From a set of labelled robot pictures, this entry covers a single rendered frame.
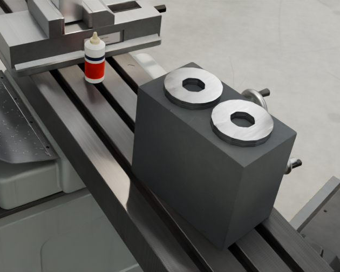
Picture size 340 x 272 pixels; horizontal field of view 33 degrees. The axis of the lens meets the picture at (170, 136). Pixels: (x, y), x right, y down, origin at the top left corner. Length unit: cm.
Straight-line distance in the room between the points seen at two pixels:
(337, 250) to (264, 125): 65
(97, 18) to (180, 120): 45
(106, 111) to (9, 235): 33
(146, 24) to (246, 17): 215
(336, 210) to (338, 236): 8
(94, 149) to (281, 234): 36
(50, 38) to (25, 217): 37
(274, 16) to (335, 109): 85
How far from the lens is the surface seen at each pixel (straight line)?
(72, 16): 124
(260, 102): 163
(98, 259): 149
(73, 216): 130
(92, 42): 115
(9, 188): 117
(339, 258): 142
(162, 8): 137
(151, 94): 87
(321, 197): 181
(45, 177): 119
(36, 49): 121
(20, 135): 117
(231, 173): 80
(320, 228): 146
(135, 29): 129
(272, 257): 93
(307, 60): 315
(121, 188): 98
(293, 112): 276
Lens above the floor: 164
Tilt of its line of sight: 41 degrees down
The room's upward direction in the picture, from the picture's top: 8 degrees clockwise
